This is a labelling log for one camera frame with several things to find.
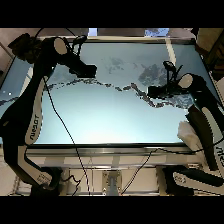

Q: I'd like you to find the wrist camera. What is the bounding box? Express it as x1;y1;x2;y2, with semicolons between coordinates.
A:
162;60;184;83
71;34;88;52

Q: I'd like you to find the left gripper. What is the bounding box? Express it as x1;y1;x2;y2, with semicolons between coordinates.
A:
67;61;99;80

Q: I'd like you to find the black cable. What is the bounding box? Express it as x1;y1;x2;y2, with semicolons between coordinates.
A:
42;75;92;197
120;145;224;196

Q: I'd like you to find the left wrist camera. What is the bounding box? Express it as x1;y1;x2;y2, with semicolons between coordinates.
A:
71;34;88;52

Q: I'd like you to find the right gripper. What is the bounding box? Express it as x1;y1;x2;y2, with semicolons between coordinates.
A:
146;84;178;100

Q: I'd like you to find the silver frame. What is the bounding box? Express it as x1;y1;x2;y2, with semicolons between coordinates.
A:
0;35;224;197

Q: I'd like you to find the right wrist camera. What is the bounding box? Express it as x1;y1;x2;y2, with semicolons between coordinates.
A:
162;60;184;83

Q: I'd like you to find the white garment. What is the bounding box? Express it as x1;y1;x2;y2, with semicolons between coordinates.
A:
177;120;203;150

